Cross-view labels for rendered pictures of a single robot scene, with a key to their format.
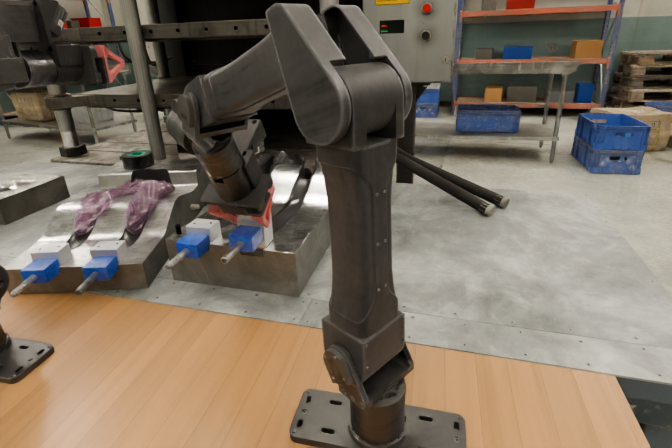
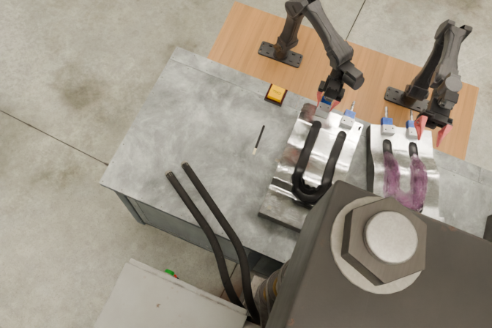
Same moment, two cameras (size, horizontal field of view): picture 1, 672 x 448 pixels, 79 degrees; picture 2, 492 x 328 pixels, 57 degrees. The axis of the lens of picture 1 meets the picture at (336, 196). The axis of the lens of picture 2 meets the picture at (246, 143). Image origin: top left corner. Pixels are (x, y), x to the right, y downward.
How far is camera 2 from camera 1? 2.00 m
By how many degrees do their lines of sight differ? 90
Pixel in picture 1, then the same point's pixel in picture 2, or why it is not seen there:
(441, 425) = (264, 50)
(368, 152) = not seen: hidden behind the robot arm
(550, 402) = (230, 54)
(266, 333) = (312, 94)
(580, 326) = (201, 76)
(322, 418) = (294, 57)
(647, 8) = not seen: outside the picture
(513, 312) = (220, 86)
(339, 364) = not seen: hidden behind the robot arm
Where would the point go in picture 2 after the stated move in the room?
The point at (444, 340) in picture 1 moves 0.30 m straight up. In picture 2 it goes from (251, 79) to (257, 39)
